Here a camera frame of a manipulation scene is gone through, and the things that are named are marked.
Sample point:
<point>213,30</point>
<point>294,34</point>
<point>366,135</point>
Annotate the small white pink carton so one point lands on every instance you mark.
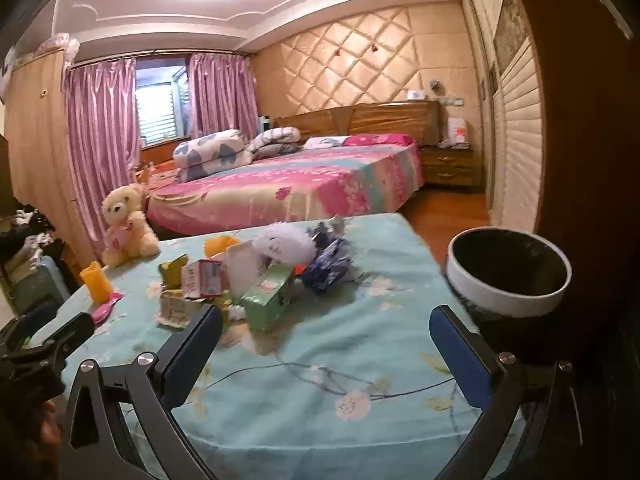
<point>202,280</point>

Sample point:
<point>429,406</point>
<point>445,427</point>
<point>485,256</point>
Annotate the green snack wrapper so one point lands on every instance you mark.
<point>172,270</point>

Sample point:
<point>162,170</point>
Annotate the white bag with red print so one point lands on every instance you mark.
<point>175,309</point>

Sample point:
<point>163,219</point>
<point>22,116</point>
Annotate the red black snack wrapper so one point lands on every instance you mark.
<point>327,262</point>

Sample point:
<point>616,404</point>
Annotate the folded blue white quilt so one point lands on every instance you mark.
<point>210,155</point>
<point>275,140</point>

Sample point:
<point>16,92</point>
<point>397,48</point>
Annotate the orange fruit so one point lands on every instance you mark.
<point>217,246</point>

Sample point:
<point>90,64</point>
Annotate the dark wooden cabinet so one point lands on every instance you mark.
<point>590,135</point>

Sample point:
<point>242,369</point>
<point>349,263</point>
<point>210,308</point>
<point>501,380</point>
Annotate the white box on nightstand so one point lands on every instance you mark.
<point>457,132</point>

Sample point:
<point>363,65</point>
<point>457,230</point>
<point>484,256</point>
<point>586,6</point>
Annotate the white blue pillow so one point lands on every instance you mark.
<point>325,142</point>

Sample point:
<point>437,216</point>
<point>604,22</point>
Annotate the window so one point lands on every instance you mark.
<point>160,105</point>

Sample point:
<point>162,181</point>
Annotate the wooden nightstand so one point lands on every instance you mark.
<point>450,165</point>

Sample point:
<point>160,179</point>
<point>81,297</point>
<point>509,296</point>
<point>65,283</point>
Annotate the wooden headboard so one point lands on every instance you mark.
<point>380,117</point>

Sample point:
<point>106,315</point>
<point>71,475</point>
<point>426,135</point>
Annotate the white round trash bin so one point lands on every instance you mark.
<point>505,305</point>

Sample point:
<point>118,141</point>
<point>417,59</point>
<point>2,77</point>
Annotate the small wall ornament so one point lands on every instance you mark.
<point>435,86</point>

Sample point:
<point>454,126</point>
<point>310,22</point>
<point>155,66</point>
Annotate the wall switch panel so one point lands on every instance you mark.
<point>451,101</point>

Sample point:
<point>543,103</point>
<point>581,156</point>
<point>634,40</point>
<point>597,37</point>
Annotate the light wooden wardrobe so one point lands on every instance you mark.
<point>40,150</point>

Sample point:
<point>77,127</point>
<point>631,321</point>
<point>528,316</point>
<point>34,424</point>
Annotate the orange plastic cup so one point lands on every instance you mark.
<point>97,285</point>

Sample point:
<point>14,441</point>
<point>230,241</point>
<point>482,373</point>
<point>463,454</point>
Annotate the pile of clothes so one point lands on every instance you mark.
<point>25,240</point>

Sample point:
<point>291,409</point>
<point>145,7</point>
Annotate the pink curtain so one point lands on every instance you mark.
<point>220,95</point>
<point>100,135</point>

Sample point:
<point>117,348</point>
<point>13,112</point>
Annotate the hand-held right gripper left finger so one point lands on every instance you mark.
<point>192,355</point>

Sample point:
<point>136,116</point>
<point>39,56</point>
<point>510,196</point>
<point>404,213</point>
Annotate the white foam fruit net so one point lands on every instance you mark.
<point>282,242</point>

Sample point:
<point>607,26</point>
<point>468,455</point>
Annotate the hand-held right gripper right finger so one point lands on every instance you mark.
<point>460,355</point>

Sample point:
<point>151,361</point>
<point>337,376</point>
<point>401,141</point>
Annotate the cream louvered closet doors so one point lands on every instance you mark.
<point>520,135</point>

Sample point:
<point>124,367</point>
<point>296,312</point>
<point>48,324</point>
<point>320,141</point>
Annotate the pink pillow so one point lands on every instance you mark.
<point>380,140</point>

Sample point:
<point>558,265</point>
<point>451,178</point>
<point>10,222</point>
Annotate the small white device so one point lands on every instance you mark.
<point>415,95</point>

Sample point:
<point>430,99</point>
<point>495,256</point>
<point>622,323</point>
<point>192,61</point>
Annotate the green tissue box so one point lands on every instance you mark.
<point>265,300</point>

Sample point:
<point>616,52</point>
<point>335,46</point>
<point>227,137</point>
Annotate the cream teddy bear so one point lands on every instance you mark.
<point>125,210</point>

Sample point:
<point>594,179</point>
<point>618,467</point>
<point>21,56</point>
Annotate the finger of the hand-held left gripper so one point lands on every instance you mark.
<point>65,332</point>

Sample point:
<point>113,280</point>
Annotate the bed with pink floral sheet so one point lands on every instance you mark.
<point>280,190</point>

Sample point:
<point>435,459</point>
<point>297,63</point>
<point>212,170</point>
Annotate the light blue floral cloth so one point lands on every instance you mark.
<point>320,360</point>

